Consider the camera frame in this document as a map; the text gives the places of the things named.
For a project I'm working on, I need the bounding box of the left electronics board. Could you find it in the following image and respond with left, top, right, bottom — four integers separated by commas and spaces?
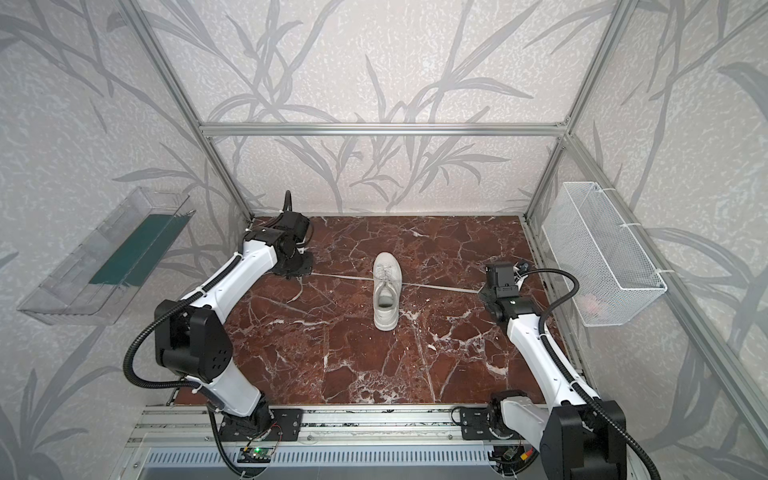
237, 447, 276, 464

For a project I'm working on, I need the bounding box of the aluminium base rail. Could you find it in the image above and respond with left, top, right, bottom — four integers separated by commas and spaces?
127, 404, 528, 447

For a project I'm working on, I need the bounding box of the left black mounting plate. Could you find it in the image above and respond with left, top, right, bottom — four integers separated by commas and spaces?
218, 408, 304, 442

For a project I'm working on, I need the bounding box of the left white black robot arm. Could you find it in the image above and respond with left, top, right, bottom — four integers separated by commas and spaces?
122, 194, 313, 438

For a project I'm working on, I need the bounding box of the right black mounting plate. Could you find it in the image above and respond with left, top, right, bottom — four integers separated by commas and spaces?
455, 406, 496, 441

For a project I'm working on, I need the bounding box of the white sneaker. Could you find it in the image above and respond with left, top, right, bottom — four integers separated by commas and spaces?
372, 252, 403, 331

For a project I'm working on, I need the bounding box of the aluminium frame crossbar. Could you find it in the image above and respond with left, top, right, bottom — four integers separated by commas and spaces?
199, 122, 566, 137

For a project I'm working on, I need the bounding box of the pink object in basket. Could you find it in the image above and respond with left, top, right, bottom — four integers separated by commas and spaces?
580, 294, 607, 318

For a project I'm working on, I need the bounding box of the right electronics board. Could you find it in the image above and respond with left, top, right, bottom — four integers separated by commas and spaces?
489, 445, 538, 465

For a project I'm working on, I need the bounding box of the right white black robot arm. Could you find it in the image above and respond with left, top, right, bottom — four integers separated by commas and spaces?
479, 262, 661, 479

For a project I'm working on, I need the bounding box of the electronics board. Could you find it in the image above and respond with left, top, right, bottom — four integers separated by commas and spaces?
237, 447, 276, 464
489, 445, 538, 465

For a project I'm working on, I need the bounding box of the white wire mesh basket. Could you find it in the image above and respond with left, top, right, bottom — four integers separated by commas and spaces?
542, 182, 667, 327

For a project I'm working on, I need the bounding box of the black mounting plate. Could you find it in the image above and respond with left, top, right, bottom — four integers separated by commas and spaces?
218, 408, 304, 442
455, 406, 496, 441

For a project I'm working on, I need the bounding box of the clear plastic wall bin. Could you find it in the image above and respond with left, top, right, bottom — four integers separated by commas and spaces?
18, 187, 195, 326

